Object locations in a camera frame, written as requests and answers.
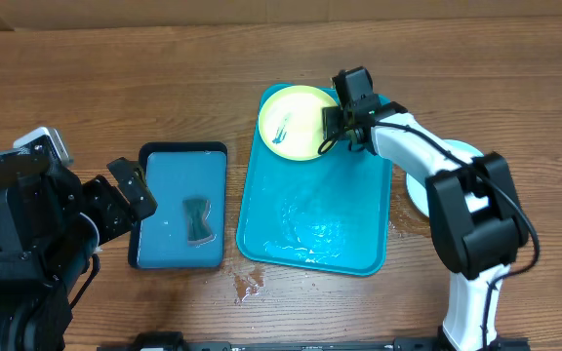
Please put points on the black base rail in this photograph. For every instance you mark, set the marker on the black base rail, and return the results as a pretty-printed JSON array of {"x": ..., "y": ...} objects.
[{"x": 165, "y": 341}]

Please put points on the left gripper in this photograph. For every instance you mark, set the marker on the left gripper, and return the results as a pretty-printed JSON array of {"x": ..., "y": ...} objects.
[{"x": 121, "y": 216}]

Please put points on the dark grey sponge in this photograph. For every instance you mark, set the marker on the dark grey sponge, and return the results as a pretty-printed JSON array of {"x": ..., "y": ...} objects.
[{"x": 196, "y": 211}]

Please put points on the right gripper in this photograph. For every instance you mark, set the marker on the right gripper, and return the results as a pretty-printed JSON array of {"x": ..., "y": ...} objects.
[{"x": 341, "y": 117}]

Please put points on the yellow-green rimmed plate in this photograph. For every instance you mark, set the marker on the yellow-green rimmed plate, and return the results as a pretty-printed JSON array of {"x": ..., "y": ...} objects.
[{"x": 290, "y": 122}]

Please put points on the small black-rimmed teal tray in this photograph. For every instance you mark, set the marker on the small black-rimmed teal tray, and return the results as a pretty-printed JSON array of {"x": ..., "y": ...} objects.
[{"x": 175, "y": 171}]

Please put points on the large teal serving tray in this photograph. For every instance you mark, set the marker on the large teal serving tray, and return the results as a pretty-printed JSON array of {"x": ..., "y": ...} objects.
[{"x": 330, "y": 213}]

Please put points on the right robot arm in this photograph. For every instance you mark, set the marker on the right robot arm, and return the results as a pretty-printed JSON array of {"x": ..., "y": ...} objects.
[{"x": 476, "y": 223}]

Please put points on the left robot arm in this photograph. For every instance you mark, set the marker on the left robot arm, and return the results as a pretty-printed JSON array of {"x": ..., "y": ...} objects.
[{"x": 51, "y": 225}]

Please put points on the light blue rimmed plate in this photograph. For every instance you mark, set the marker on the light blue rimmed plate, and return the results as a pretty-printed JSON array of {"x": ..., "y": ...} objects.
[{"x": 417, "y": 193}]

